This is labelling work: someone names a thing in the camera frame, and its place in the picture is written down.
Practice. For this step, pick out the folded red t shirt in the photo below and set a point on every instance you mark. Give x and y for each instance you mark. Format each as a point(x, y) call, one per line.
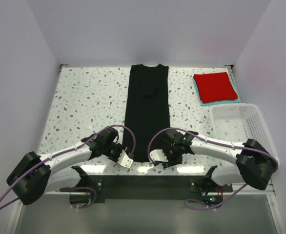
point(216, 87)

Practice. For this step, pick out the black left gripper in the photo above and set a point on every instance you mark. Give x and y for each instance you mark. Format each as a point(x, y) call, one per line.
point(121, 147)

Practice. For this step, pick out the aluminium rail frame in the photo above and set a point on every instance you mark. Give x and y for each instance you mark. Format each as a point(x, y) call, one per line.
point(88, 100)

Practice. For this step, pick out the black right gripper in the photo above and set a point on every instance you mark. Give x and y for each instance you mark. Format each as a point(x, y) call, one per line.
point(171, 162)

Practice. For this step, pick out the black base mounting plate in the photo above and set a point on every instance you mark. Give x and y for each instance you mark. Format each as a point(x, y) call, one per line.
point(143, 187)

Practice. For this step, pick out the white plastic basket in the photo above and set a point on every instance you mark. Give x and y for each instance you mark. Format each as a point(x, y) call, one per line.
point(240, 121)

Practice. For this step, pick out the black t shirt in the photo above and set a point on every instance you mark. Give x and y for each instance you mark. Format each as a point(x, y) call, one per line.
point(147, 109)

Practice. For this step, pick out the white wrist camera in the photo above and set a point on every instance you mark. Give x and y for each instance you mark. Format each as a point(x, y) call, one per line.
point(157, 156)
point(124, 160)

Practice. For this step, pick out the folded teal t shirt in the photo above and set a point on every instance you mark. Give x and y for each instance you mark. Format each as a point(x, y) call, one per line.
point(230, 101)

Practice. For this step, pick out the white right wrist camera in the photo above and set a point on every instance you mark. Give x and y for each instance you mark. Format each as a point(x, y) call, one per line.
point(157, 156)

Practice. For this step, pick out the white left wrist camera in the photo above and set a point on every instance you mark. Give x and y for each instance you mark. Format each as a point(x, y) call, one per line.
point(124, 160)

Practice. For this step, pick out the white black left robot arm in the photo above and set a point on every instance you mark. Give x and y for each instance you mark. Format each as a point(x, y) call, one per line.
point(37, 174)

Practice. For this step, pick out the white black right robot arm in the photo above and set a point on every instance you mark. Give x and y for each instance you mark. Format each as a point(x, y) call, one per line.
point(242, 162)

